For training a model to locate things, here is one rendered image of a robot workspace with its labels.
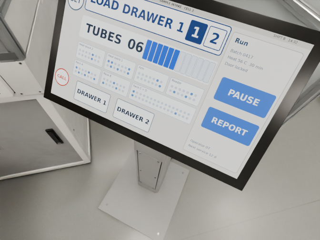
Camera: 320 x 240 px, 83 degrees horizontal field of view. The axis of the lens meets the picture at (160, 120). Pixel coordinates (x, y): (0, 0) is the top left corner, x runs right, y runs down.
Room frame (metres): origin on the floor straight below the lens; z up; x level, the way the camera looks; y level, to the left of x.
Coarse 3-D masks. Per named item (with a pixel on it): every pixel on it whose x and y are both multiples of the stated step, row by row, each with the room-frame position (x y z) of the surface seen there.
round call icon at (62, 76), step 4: (56, 68) 0.31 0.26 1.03; (60, 68) 0.31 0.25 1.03; (56, 72) 0.31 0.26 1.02; (60, 72) 0.30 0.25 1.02; (64, 72) 0.30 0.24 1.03; (68, 72) 0.30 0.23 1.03; (56, 76) 0.30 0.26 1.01; (60, 76) 0.30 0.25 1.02; (64, 76) 0.30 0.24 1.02; (68, 76) 0.30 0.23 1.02; (56, 80) 0.29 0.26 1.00; (60, 80) 0.29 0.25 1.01; (64, 80) 0.29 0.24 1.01; (68, 80) 0.29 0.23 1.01; (60, 84) 0.29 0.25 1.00; (64, 84) 0.29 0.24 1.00; (68, 84) 0.28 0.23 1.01
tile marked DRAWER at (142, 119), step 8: (120, 104) 0.24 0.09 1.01; (128, 104) 0.24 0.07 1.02; (120, 112) 0.23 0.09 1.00; (128, 112) 0.23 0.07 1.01; (136, 112) 0.23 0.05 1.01; (144, 112) 0.23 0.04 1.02; (152, 112) 0.23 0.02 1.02; (120, 120) 0.22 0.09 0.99; (128, 120) 0.22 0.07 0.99; (136, 120) 0.22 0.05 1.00; (144, 120) 0.22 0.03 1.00; (152, 120) 0.22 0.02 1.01; (144, 128) 0.20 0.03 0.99
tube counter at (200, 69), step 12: (132, 36) 0.34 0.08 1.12; (144, 36) 0.33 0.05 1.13; (132, 48) 0.32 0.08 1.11; (144, 48) 0.32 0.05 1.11; (156, 48) 0.31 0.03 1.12; (168, 48) 0.31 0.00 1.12; (144, 60) 0.30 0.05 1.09; (156, 60) 0.30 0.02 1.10; (168, 60) 0.30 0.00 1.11; (180, 60) 0.29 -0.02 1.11; (192, 60) 0.29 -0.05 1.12; (204, 60) 0.29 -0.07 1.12; (180, 72) 0.28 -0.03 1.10; (192, 72) 0.28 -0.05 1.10; (204, 72) 0.27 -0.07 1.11
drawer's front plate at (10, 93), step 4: (0, 80) 0.36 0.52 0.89; (0, 84) 0.36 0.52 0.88; (4, 84) 0.36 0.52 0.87; (0, 88) 0.35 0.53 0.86; (4, 88) 0.36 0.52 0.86; (8, 88) 0.36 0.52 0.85; (0, 92) 0.35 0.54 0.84; (4, 92) 0.35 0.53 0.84; (8, 92) 0.36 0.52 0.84; (12, 92) 0.36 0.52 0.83; (0, 96) 0.34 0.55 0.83; (4, 96) 0.35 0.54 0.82; (8, 96) 0.35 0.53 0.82
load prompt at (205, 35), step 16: (96, 0) 0.39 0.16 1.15; (112, 0) 0.39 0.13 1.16; (128, 0) 0.38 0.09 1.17; (144, 0) 0.38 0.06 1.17; (112, 16) 0.37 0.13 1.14; (128, 16) 0.36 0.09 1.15; (144, 16) 0.36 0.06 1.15; (160, 16) 0.35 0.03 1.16; (176, 16) 0.35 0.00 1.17; (192, 16) 0.34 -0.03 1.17; (160, 32) 0.33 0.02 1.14; (176, 32) 0.33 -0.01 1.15; (192, 32) 0.33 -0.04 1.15; (208, 32) 0.32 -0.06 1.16; (224, 32) 0.32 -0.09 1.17; (208, 48) 0.30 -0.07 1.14
